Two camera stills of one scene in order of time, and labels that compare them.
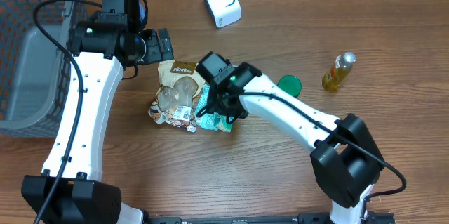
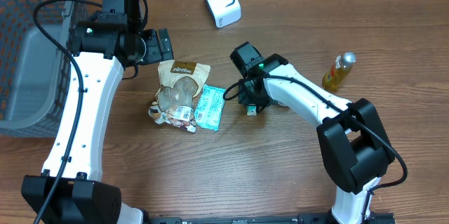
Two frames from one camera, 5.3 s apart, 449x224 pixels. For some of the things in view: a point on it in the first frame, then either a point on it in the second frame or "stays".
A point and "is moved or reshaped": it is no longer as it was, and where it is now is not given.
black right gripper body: (220, 107) to (250, 98)
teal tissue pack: (220, 123) is moved or reshaped
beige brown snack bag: (180, 83) stays
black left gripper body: (152, 54) stays
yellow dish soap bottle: (330, 81) stays
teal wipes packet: (204, 120) stays
